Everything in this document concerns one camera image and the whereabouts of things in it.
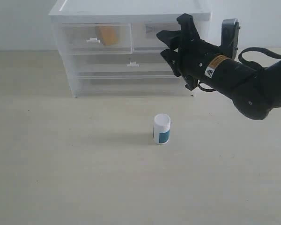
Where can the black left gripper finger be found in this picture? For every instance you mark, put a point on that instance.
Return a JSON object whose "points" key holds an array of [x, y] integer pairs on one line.
{"points": [[172, 58]]}

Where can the yellow cheese wedge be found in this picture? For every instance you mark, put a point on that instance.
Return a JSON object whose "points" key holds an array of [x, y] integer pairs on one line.
{"points": [[107, 35]]}

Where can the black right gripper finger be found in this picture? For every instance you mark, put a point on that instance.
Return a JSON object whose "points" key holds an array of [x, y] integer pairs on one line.
{"points": [[183, 38]]}

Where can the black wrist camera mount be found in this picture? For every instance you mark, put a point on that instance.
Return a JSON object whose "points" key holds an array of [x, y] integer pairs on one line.
{"points": [[229, 37]]}

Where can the white bottle with teal label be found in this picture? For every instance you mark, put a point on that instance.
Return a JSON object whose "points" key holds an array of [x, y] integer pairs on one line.
{"points": [[161, 128]]}

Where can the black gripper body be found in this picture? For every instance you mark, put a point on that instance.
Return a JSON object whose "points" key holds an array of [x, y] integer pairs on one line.
{"points": [[194, 61]]}

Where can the white plastic drawer cabinet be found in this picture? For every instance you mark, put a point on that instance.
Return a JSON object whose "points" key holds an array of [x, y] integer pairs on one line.
{"points": [[121, 11]]}

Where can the clear wide drawer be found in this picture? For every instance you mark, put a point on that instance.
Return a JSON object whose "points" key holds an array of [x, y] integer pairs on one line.
{"points": [[138, 62], [134, 83]]}

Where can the clear wide middle drawer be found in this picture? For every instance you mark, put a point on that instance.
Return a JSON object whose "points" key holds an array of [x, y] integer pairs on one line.
{"points": [[138, 62]]}

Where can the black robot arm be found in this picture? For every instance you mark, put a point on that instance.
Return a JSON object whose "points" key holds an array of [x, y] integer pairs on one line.
{"points": [[254, 89]]}

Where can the clear wide bottom drawer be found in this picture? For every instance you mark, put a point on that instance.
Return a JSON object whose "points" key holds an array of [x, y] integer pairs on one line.
{"points": [[134, 83]]}

